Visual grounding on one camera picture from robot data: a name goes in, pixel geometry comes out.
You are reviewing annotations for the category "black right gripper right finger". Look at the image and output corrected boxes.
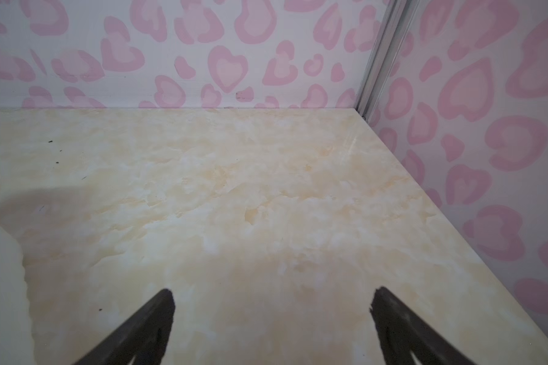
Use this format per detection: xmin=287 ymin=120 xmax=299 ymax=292
xmin=370 ymin=287 xmax=473 ymax=365

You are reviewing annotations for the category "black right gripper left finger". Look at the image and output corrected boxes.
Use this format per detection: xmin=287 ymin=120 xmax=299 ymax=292
xmin=76 ymin=288 xmax=175 ymax=365

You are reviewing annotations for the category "white plastic tray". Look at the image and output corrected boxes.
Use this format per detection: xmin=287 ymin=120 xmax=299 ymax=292
xmin=0 ymin=227 xmax=36 ymax=364

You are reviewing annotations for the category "aluminium frame corner post right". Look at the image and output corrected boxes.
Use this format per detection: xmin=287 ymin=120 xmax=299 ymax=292
xmin=355 ymin=0 xmax=418 ymax=122

